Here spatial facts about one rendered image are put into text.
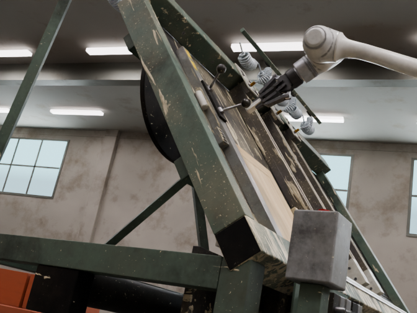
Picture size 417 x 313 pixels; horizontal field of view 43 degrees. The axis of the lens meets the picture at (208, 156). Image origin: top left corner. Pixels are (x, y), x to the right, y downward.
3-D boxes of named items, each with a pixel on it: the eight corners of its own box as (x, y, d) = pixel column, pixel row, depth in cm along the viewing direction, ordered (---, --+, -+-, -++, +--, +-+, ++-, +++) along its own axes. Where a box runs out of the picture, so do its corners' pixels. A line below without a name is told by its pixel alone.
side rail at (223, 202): (213, 235, 148) (245, 213, 145) (116, 4, 210) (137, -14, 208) (223, 240, 153) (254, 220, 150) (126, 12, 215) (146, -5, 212)
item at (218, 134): (216, 145, 186) (223, 140, 185) (210, 131, 189) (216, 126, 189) (222, 149, 189) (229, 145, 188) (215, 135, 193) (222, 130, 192)
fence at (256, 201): (268, 244, 166) (278, 238, 165) (174, 51, 220) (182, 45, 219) (275, 248, 170) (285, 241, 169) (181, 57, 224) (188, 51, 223)
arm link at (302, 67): (309, 63, 203) (297, 72, 205) (301, 51, 196) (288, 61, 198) (321, 79, 198) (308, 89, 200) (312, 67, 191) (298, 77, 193)
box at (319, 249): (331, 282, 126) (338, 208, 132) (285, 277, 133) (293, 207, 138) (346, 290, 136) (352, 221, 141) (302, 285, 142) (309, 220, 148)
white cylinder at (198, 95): (192, 93, 201) (199, 108, 197) (198, 89, 200) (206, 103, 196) (197, 97, 204) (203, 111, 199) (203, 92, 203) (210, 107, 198)
